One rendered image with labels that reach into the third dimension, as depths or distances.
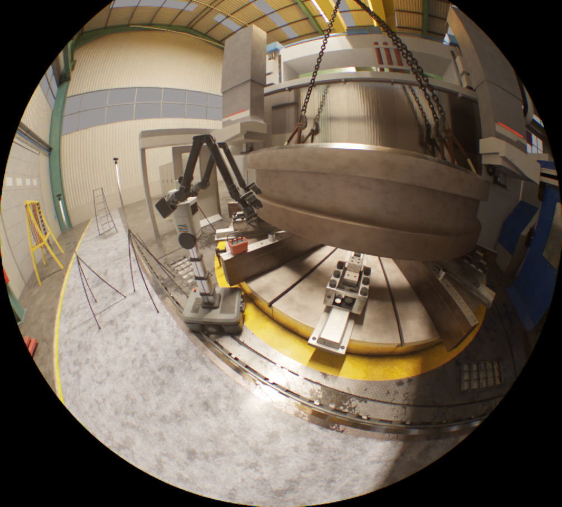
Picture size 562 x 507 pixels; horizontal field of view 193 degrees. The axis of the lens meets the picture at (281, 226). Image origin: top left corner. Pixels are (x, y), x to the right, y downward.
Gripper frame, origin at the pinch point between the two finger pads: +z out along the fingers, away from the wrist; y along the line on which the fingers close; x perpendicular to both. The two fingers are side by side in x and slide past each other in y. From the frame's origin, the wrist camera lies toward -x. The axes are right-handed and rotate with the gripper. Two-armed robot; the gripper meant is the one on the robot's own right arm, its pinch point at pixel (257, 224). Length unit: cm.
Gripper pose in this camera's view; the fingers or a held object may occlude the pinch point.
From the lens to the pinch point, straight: 109.5
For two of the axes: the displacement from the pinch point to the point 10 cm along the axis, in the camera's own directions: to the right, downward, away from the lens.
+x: -8.5, 5.2, 1.0
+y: -1.2, -3.7, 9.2
